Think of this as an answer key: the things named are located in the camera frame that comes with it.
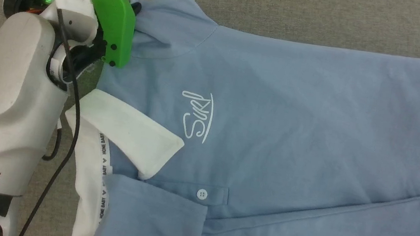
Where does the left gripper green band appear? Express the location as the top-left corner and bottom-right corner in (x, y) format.
(0, 0), (144, 71)

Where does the light blue polo shirt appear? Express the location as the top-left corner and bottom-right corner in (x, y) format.
(46, 0), (420, 236)

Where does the grey fabric sofa cushion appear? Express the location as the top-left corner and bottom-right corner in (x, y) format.
(0, 0), (420, 236)

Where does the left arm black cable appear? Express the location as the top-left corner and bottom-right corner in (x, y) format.
(9, 0), (99, 236)

